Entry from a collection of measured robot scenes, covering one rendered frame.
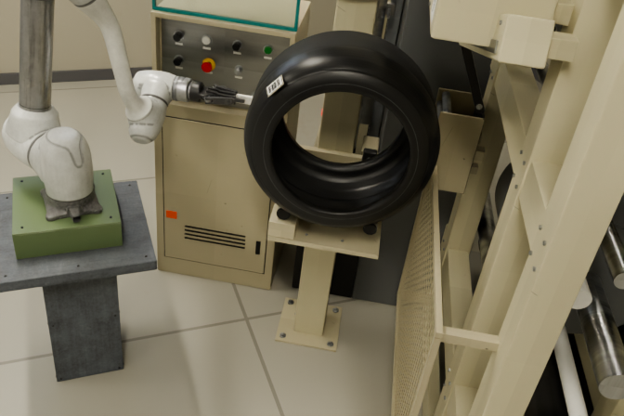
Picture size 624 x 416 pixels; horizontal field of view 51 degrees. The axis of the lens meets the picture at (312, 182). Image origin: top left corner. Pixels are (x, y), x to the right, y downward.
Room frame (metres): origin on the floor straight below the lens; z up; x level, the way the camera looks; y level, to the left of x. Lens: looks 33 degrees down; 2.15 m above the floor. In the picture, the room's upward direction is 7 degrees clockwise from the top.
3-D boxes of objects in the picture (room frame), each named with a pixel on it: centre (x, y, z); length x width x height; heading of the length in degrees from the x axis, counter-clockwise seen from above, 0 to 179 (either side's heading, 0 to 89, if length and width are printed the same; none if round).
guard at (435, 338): (1.61, -0.39, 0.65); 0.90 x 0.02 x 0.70; 176
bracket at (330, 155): (2.04, -0.09, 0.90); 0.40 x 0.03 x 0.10; 86
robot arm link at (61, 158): (1.81, 0.82, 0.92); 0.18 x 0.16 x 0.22; 54
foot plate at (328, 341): (2.12, -0.07, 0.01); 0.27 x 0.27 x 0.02; 86
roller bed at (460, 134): (2.05, -0.47, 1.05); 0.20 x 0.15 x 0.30; 176
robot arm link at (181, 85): (2.16, 0.51, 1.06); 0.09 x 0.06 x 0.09; 176
